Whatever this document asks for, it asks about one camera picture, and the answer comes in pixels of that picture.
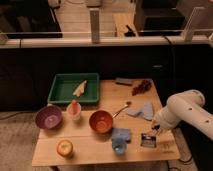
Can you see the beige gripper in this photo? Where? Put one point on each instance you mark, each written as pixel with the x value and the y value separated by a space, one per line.
pixel 157 128

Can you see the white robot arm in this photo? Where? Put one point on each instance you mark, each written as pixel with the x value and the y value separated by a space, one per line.
pixel 185 106

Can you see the orange bowl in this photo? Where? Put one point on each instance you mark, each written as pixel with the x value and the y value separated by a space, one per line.
pixel 101 121

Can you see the purple bowl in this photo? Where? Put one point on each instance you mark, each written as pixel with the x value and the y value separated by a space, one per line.
pixel 49 117

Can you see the light blue rag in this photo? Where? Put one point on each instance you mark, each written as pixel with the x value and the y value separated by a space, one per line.
pixel 146 111

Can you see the blue cloth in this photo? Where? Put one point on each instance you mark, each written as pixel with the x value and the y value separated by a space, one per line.
pixel 121 133

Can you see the metal spoon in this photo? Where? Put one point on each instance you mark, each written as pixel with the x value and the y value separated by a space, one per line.
pixel 127 104

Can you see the wooden table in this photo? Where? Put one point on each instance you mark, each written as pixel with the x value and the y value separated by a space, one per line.
pixel 90 147

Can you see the blue cup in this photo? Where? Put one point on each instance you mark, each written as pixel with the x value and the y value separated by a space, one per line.
pixel 119 146

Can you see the dark grey sponge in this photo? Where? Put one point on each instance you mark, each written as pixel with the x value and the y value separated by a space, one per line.
pixel 123 81

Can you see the green plastic tray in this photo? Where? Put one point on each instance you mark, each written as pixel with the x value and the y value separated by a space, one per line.
pixel 63 86

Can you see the white cup with red item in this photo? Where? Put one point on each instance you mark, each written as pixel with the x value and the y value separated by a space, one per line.
pixel 74 110

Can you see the yellow apple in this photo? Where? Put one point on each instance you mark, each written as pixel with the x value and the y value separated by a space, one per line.
pixel 65 148

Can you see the white rail barrier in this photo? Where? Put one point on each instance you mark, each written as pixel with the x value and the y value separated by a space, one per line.
pixel 96 37

